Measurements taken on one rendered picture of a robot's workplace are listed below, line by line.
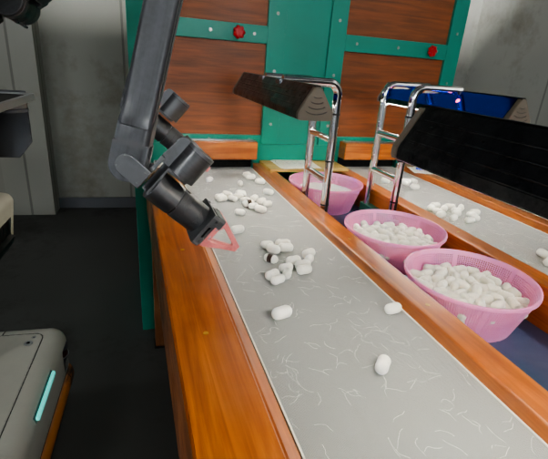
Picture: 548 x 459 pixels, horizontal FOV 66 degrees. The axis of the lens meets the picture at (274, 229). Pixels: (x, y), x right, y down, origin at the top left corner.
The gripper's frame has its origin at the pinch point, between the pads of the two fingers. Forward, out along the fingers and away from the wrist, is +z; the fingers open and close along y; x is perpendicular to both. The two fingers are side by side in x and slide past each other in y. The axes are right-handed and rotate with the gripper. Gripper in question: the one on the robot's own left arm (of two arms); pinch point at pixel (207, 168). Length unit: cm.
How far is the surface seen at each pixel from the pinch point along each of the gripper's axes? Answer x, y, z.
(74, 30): 4, 222, -62
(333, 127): -31.9, -10.0, 16.2
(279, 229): -1.4, -19.6, 19.9
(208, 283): 12.3, -48.4, -0.6
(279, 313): 6, -59, 8
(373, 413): 4, -81, 13
